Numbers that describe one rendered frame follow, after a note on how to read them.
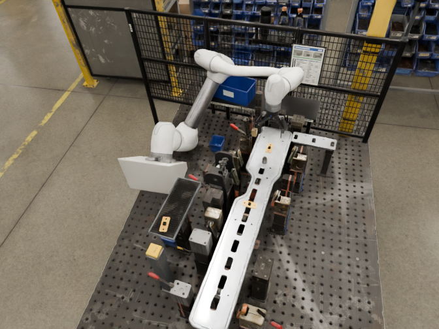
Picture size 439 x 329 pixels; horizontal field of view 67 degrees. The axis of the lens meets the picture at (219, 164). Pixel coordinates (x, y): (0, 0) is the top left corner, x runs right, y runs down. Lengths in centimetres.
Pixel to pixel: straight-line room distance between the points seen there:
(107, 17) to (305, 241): 318
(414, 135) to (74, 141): 374
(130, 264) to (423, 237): 238
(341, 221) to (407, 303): 95
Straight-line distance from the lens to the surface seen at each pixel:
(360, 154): 274
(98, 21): 429
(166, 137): 231
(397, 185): 360
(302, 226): 225
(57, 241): 337
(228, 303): 170
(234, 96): 249
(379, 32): 235
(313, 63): 244
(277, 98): 190
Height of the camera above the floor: 262
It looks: 49 degrees down
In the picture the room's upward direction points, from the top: 5 degrees counter-clockwise
